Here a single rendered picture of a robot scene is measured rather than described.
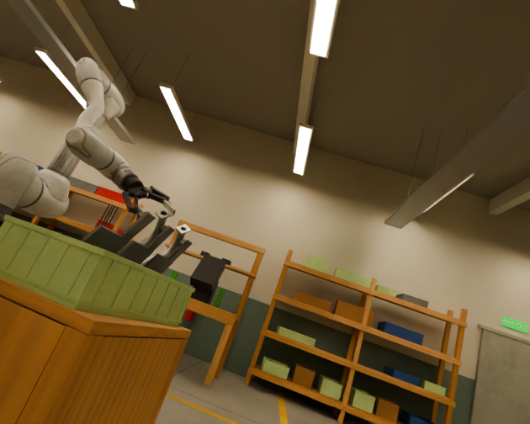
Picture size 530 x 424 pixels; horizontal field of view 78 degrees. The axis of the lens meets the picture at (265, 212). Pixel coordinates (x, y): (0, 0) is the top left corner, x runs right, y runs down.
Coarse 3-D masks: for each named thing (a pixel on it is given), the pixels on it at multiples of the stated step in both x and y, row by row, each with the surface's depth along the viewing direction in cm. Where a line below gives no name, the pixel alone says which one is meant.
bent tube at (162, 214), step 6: (162, 210) 126; (168, 210) 127; (162, 216) 124; (168, 216) 125; (156, 222) 127; (162, 222) 126; (156, 228) 128; (150, 234) 130; (156, 234) 129; (144, 240) 128; (150, 240) 128
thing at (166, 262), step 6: (180, 246) 141; (186, 246) 143; (174, 252) 140; (180, 252) 143; (156, 258) 131; (162, 258) 134; (168, 258) 140; (174, 258) 142; (150, 264) 130; (156, 264) 134; (162, 264) 138; (168, 264) 142; (156, 270) 137; (162, 270) 141
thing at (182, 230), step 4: (176, 228) 139; (180, 228) 140; (184, 228) 142; (188, 228) 142; (180, 232) 138; (184, 232) 139; (180, 236) 141; (176, 240) 143; (180, 240) 142; (172, 244) 145; (176, 244) 144; (168, 248) 145; (172, 248) 144; (176, 248) 144; (164, 252) 143; (168, 252) 143; (172, 252) 145; (164, 256) 142; (168, 256) 144; (148, 260) 136; (140, 264) 132; (144, 264) 134
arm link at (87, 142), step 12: (84, 84) 150; (96, 84) 152; (96, 96) 149; (96, 108) 141; (84, 120) 127; (96, 120) 139; (72, 132) 116; (84, 132) 117; (96, 132) 123; (72, 144) 116; (84, 144) 116; (96, 144) 120; (84, 156) 120; (96, 156) 122; (108, 156) 127; (96, 168) 129
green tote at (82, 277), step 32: (32, 224) 99; (0, 256) 98; (32, 256) 95; (64, 256) 93; (96, 256) 91; (32, 288) 91; (64, 288) 89; (96, 288) 91; (128, 288) 103; (160, 288) 120; (192, 288) 142; (160, 320) 125
